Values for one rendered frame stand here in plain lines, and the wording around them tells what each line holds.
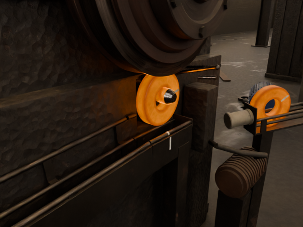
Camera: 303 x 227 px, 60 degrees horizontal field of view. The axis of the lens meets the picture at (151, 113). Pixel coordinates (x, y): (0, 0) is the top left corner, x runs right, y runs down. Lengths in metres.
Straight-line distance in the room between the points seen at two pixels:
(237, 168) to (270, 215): 0.73
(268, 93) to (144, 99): 0.51
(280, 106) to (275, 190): 0.88
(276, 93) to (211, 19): 0.48
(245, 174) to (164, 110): 0.39
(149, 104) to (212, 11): 0.27
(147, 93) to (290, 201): 1.33
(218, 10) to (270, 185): 1.40
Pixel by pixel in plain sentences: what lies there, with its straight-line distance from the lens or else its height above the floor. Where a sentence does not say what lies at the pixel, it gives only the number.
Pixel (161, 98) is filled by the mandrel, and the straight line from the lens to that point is 0.70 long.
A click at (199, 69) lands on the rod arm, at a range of 0.75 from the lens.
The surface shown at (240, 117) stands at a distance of 0.99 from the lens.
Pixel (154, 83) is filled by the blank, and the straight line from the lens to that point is 0.68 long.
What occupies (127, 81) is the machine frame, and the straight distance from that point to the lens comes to 0.72.
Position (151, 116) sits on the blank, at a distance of 0.70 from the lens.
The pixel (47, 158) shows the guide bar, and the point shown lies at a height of 0.74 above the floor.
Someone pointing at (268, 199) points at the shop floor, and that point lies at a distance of 1.77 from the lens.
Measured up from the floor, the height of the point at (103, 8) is 1.04.
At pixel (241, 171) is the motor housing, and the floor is 0.52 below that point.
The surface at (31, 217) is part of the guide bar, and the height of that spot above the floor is 0.69.
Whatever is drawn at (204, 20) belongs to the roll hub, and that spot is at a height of 1.02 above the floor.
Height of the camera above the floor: 1.03
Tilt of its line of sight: 21 degrees down
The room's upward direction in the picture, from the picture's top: straight up
